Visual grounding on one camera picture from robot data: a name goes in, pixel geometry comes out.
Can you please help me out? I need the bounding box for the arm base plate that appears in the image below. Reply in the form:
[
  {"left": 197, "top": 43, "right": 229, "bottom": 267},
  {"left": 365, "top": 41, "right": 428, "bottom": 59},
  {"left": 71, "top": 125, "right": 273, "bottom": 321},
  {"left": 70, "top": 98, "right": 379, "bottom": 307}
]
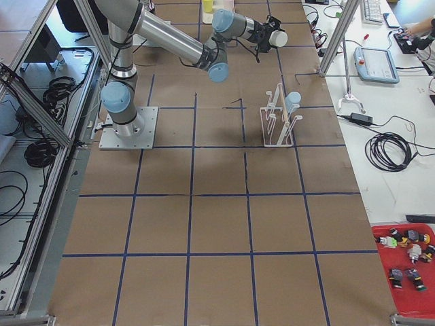
[{"left": 99, "top": 107, "right": 158, "bottom": 150}]

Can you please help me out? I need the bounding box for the light blue plastic cup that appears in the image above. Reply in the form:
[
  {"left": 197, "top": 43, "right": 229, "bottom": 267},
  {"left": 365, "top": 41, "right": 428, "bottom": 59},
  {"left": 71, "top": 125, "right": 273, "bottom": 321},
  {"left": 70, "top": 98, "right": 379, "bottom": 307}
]
[{"left": 285, "top": 91, "right": 302, "bottom": 114}]

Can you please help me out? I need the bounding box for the white keyboard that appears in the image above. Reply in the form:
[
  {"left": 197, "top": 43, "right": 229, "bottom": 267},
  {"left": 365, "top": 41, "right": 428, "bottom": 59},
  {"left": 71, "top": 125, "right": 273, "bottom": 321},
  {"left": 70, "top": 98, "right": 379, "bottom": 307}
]
[{"left": 360, "top": 0, "right": 383, "bottom": 25}]

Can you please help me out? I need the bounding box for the red parts tray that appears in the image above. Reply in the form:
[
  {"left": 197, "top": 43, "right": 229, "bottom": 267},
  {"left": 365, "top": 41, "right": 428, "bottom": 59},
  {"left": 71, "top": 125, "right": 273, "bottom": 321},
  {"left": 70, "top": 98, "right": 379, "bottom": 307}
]
[{"left": 372, "top": 223, "right": 434, "bottom": 319}]

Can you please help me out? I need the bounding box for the yellow plastic cup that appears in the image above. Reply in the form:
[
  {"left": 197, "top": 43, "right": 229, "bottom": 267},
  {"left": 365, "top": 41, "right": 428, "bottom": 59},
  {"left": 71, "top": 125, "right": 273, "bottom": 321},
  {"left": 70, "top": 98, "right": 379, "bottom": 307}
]
[{"left": 202, "top": 0, "right": 213, "bottom": 14}]

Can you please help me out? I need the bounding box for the black power adapter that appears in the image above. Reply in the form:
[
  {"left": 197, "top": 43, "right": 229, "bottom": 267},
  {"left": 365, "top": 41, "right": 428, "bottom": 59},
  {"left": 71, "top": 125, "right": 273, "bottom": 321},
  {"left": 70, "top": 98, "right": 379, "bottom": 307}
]
[{"left": 349, "top": 113, "right": 373, "bottom": 126}]

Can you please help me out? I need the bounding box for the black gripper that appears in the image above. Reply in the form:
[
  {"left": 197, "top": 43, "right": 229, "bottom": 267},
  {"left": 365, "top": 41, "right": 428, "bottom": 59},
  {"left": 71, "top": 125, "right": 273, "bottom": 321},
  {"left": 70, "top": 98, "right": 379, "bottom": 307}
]
[{"left": 253, "top": 15, "right": 281, "bottom": 53}]

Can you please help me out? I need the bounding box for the coiled black cable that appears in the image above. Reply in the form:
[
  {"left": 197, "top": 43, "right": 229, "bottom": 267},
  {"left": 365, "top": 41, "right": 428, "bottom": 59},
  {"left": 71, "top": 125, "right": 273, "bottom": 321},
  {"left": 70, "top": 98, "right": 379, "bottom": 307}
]
[{"left": 365, "top": 132, "right": 413, "bottom": 170}]

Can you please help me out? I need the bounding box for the robot teach pendant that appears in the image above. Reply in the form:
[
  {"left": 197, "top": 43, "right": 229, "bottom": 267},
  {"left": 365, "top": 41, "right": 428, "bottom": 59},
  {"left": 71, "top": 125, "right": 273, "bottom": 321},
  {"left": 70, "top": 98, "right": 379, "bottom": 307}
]
[{"left": 353, "top": 47, "right": 400, "bottom": 84}]

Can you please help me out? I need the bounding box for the aluminium frame post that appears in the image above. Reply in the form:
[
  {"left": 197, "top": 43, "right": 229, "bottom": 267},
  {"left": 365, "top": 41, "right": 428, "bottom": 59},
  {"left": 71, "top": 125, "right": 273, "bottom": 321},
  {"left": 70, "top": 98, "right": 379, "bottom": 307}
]
[{"left": 318, "top": 0, "right": 360, "bottom": 77}]

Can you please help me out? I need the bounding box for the wooden rack dowel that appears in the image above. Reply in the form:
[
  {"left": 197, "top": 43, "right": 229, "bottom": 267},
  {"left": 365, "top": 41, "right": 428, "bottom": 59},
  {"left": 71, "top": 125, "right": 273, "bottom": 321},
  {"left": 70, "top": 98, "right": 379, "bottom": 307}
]
[{"left": 277, "top": 83, "right": 290, "bottom": 127}]

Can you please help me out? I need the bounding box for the white wire cup rack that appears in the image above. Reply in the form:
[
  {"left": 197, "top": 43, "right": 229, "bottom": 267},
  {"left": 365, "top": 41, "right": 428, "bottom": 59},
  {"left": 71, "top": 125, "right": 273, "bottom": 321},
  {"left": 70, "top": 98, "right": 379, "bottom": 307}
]
[{"left": 260, "top": 87, "right": 302, "bottom": 147}]

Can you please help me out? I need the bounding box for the white plastic cup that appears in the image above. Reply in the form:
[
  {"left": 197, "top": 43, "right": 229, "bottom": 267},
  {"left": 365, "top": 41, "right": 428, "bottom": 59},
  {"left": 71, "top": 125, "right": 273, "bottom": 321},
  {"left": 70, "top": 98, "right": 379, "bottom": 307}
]
[{"left": 268, "top": 30, "right": 288, "bottom": 48}]

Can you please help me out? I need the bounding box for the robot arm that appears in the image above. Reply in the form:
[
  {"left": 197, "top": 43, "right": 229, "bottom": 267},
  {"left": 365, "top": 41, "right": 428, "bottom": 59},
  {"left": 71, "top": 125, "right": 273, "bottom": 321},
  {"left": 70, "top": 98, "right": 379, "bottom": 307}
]
[{"left": 96, "top": 1, "right": 288, "bottom": 147}]

